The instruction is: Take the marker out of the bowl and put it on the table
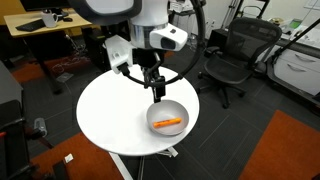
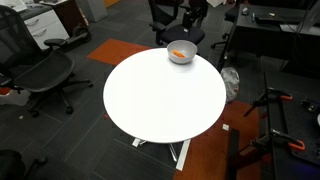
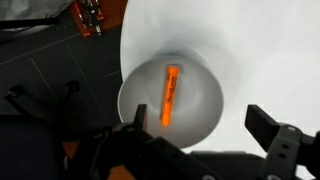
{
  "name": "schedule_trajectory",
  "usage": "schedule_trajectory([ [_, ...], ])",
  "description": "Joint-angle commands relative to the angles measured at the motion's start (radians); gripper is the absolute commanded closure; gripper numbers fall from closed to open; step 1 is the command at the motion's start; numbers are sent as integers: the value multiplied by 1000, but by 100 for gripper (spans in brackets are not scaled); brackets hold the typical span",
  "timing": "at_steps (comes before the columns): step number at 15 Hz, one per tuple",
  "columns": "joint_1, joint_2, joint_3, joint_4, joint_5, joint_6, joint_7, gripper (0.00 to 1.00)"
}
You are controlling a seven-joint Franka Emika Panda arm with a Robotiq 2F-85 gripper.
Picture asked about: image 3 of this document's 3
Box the white plastic bag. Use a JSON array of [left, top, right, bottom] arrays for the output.
[[0, 0, 74, 22]]

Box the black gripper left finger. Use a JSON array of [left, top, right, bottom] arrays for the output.
[[114, 103, 158, 144]]

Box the grey round bowl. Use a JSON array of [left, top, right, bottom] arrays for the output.
[[117, 54, 225, 150]]

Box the orange-handled black bar clamp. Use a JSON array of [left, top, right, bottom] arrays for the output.
[[70, 0, 107, 38]]

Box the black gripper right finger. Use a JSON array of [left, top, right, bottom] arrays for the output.
[[244, 104, 303, 180]]

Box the orange marker pen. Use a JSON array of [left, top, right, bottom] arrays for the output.
[[159, 64, 180, 127]]

